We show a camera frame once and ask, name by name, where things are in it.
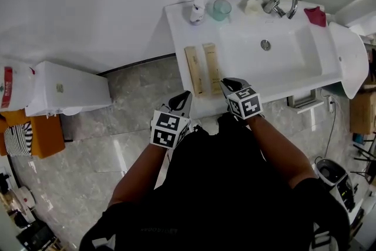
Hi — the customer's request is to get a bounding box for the green translucent cup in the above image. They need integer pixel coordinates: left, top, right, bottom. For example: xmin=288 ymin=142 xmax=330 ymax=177
xmin=211 ymin=0 xmax=233 ymax=22

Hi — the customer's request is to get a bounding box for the black metal frame chair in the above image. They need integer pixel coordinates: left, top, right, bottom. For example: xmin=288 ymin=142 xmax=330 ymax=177
xmin=352 ymin=132 xmax=376 ymax=183

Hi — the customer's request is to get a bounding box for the white furniture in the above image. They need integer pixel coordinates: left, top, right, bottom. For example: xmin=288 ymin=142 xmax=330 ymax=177
xmin=334 ymin=0 xmax=376 ymax=45

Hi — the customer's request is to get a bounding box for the black cable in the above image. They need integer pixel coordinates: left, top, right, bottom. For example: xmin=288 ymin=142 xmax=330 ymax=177
xmin=314 ymin=102 xmax=337 ymax=165

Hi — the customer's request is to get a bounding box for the white water dispenser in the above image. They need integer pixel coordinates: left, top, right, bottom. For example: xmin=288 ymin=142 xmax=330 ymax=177
xmin=25 ymin=61 xmax=113 ymax=118

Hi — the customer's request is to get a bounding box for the grey white machine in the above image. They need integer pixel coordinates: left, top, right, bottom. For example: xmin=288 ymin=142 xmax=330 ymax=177
xmin=315 ymin=158 xmax=358 ymax=212

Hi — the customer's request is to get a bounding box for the black white striped pillow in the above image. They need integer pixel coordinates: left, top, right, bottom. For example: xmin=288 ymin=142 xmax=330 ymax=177
xmin=4 ymin=122 xmax=33 ymax=156

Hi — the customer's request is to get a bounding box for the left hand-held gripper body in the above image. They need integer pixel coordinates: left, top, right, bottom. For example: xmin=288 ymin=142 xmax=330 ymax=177
xmin=150 ymin=103 xmax=192 ymax=150

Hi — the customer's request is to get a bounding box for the orange sofa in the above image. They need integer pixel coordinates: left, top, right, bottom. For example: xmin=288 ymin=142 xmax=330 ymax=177
xmin=0 ymin=110 xmax=66 ymax=159

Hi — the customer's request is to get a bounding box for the white cooking pot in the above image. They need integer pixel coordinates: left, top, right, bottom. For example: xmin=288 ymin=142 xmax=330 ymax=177
xmin=11 ymin=186 xmax=36 ymax=212

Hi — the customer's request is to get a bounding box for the dark green pedestal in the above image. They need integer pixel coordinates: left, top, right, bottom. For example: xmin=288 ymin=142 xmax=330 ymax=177
xmin=323 ymin=82 xmax=350 ymax=97

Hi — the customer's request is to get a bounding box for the person's left forearm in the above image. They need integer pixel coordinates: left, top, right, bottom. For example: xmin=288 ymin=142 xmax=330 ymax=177
xmin=108 ymin=142 xmax=174 ymax=208

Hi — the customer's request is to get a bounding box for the water bottle with red label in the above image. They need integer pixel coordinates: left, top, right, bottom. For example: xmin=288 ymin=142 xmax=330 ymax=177
xmin=0 ymin=57 xmax=36 ymax=111

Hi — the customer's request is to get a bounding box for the large cardboard box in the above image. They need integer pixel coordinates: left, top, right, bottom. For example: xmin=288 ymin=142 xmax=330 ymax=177
xmin=349 ymin=92 xmax=376 ymax=135

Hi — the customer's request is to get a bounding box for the person's right forearm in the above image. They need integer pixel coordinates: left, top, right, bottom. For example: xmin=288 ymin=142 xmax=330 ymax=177
xmin=248 ymin=116 xmax=318 ymax=189

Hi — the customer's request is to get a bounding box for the white ceramic sink top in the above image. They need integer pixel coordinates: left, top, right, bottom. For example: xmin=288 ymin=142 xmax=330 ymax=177
xmin=163 ymin=0 xmax=344 ymax=121

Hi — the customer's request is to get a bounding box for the large white freestanding basin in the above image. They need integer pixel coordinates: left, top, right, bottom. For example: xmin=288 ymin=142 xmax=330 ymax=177
xmin=328 ymin=22 xmax=370 ymax=100

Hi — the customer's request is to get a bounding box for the white soap dispenser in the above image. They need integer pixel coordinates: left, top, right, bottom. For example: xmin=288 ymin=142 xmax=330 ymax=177
xmin=189 ymin=0 xmax=206 ymax=26

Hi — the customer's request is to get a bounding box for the white open drawer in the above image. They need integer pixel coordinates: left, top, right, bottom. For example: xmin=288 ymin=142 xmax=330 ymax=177
xmin=286 ymin=88 xmax=324 ymax=114

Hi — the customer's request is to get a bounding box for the red cloth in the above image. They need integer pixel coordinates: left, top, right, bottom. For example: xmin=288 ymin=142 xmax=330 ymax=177
xmin=304 ymin=6 xmax=327 ymax=28

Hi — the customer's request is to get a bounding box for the person's black clothing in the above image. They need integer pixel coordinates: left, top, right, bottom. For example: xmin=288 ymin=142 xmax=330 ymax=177
xmin=79 ymin=113 xmax=352 ymax=251

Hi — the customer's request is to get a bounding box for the cream cup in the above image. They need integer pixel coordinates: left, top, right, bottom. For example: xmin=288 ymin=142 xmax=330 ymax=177
xmin=245 ymin=0 xmax=261 ymax=15

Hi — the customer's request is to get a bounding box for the chrome faucet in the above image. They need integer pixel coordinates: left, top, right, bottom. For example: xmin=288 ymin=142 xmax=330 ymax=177
xmin=263 ymin=0 xmax=299 ymax=21

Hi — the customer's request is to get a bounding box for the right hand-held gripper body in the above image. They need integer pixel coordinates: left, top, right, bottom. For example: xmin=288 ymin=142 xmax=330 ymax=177
xmin=225 ymin=83 xmax=263 ymax=121

